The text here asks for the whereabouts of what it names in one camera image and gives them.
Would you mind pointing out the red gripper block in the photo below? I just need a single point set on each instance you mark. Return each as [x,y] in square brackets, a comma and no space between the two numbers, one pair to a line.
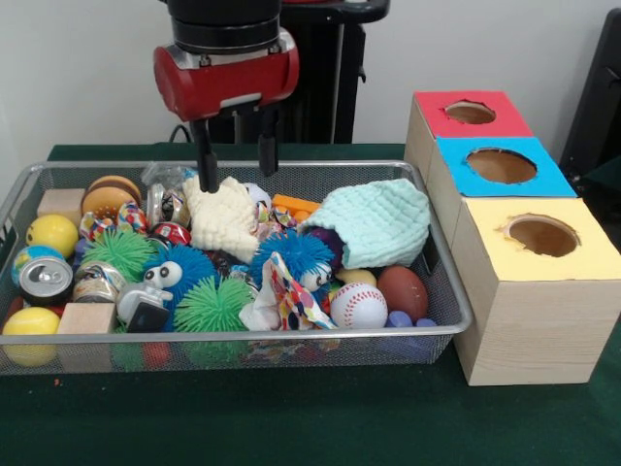
[228,82]

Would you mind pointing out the shallow clear mesh bin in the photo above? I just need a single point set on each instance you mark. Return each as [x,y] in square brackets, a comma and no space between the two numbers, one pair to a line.
[194,354]

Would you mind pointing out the wooden box with three holes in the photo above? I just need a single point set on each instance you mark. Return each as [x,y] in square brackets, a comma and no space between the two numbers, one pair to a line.
[529,330]

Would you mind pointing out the cream white cloth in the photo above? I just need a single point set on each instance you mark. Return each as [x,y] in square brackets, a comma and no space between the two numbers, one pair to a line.
[223,223]

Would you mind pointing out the blue spiky ball with eyes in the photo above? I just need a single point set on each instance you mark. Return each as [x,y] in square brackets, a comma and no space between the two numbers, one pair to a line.
[191,267]
[291,252]

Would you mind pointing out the toy hamburger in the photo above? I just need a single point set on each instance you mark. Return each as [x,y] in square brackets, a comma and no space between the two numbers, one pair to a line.
[110,194]

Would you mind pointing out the mint green cloth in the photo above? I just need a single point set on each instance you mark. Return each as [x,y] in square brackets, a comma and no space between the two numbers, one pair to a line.
[376,218]

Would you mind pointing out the green spiky ball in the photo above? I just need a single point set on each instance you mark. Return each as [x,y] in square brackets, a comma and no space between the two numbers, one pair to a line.
[213,306]
[116,252]

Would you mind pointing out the white baseball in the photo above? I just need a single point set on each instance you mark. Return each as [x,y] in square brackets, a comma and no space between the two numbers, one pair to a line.
[359,306]

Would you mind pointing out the brown toy football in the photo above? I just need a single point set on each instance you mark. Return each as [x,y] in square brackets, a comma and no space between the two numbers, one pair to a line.
[403,291]

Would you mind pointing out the black soda can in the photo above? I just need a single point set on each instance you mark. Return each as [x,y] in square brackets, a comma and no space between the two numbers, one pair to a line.
[44,280]

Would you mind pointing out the dark green table cloth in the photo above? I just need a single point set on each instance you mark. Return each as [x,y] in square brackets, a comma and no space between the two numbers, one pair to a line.
[606,184]
[291,422]

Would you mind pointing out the black upright panel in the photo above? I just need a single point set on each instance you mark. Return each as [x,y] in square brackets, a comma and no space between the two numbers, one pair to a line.
[597,97]

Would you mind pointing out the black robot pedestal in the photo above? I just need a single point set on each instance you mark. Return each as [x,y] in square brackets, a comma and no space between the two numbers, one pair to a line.
[320,97]

